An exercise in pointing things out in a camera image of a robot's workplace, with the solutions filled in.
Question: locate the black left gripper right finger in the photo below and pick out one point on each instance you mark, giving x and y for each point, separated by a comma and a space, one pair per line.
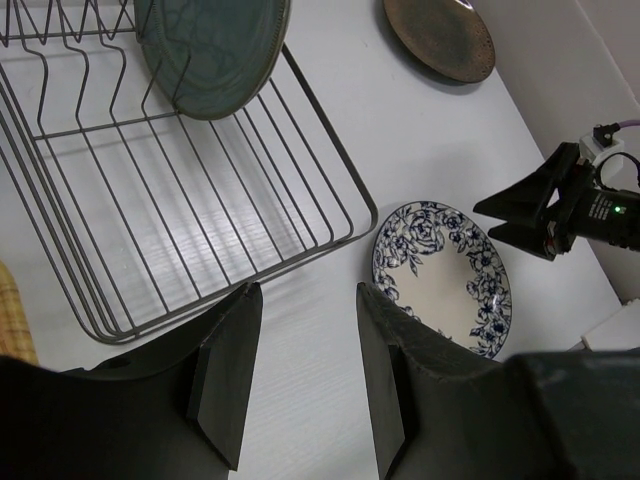
427, 396

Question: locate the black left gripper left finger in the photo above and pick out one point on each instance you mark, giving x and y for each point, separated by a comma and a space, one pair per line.
179, 402

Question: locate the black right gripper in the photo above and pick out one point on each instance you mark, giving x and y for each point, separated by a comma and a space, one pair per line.
582, 209

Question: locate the blue floral white plate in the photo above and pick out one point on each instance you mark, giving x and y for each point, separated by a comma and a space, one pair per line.
438, 266

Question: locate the grey-blue round plate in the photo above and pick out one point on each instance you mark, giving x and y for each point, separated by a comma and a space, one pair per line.
211, 58

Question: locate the woven bamboo plate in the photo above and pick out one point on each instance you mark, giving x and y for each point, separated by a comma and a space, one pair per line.
16, 339

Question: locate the brown speckled plate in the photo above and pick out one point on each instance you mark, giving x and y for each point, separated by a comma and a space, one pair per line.
450, 37

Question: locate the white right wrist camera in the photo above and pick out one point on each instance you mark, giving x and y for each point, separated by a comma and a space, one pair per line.
603, 151

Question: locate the grey wire dish rack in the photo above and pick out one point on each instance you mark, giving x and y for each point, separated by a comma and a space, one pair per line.
144, 214

